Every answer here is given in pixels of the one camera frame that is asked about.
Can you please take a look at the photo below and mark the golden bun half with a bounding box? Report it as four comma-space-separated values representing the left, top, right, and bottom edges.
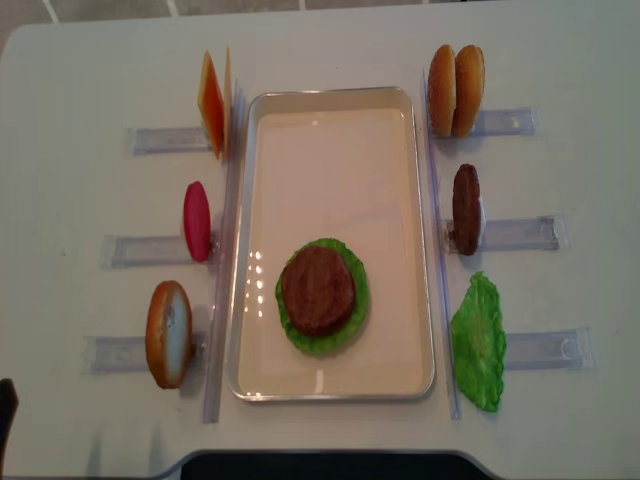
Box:
452, 45, 485, 138
427, 44, 456, 137

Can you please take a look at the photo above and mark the clear left long rail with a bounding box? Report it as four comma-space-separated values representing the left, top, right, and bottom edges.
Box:
203, 81, 246, 424

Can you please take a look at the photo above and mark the bun half front left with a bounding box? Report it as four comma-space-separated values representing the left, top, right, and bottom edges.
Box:
145, 280, 193, 389

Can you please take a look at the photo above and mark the golden bun half inner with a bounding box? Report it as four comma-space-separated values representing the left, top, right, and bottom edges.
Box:
452, 45, 485, 138

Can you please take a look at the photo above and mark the clear right long rail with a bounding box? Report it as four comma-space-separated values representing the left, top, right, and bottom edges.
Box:
421, 70, 461, 420

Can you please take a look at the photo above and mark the brown meat patty standing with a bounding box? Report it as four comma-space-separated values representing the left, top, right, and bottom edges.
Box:
452, 164, 482, 256

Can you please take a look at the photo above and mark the clear bun holder strip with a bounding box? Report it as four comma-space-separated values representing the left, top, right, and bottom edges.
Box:
83, 331, 209, 375
429, 105, 544, 140

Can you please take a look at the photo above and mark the clear lettuce holder strip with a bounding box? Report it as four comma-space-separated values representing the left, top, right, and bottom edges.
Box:
505, 328, 595, 371

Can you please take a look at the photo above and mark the clear cheese holder strip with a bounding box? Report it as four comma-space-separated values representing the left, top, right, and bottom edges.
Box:
128, 127, 211, 155

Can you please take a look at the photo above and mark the clear right bun holder strip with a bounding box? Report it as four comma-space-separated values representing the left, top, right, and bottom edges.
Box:
429, 105, 544, 140

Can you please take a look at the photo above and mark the clear long rail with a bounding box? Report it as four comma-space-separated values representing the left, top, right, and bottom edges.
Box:
203, 81, 246, 424
421, 70, 461, 420

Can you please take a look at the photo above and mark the green lettuce leaf standing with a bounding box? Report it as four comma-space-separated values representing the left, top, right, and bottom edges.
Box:
450, 271, 507, 413

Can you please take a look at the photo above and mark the green lettuce leaf on tray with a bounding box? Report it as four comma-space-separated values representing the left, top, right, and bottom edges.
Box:
275, 238, 370, 356

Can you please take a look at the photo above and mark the red tomato slice standing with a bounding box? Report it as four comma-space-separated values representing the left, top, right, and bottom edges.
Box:
183, 181, 211, 262

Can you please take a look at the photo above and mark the orange cheese slice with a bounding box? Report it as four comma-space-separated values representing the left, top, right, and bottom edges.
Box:
197, 51, 224, 159

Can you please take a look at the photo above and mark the clear patty holder strip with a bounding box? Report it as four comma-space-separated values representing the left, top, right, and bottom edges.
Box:
476, 215, 569, 252

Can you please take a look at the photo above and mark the clear tomato holder strip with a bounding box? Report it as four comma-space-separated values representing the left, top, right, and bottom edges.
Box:
100, 235, 196, 269

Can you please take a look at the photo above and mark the clear left bun holder strip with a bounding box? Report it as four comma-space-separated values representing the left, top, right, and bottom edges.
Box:
83, 331, 209, 375

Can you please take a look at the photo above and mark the white rectangular tray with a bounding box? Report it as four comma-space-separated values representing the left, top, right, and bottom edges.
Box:
226, 87, 435, 402

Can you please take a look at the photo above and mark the brown meat patty on tray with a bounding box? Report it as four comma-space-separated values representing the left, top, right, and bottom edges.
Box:
281, 246, 355, 337

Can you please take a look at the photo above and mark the golden bun half outer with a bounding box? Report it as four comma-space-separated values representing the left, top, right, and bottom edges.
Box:
427, 44, 456, 137

